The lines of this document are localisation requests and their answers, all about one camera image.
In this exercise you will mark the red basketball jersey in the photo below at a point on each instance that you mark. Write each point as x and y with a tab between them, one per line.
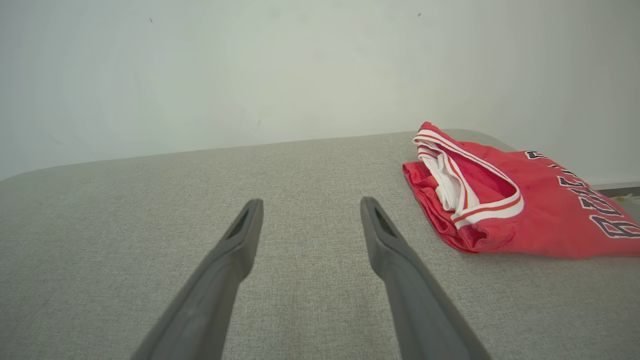
540	215

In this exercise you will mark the black and white wall skirting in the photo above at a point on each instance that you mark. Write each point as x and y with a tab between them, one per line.
620	190

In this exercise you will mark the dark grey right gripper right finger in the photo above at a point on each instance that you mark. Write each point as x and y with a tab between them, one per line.
420	310

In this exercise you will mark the grey fabric sofa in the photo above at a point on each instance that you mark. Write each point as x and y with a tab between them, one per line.
125	210

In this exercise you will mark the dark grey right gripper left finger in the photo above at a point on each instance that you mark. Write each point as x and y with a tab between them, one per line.
210	300

